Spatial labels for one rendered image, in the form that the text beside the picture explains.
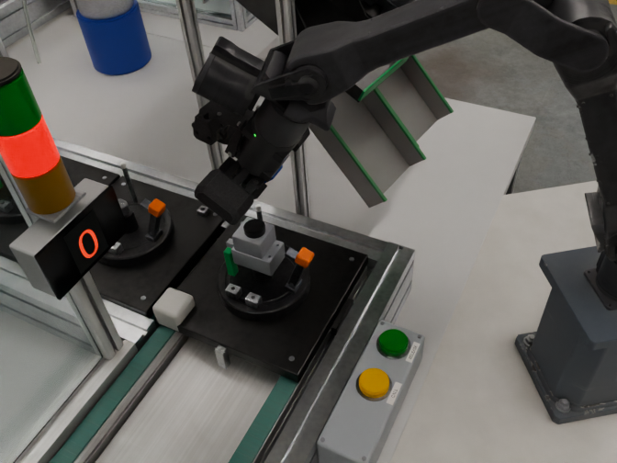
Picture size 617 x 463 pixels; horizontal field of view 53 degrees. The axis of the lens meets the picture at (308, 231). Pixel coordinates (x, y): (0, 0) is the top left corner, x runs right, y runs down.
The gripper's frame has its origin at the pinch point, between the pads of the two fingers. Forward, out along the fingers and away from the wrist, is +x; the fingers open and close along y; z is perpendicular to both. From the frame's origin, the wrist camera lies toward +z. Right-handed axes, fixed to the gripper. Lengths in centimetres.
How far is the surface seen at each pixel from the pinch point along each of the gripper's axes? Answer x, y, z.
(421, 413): 12.0, 4.2, -40.4
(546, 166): 86, -171, -83
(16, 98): -14.6, 19.5, 18.8
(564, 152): 84, -182, -87
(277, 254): 8.4, 0.0, -9.7
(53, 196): -4.9, 20.1, 13.1
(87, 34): 59, -52, 58
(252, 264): 10.9, 2.2, -7.7
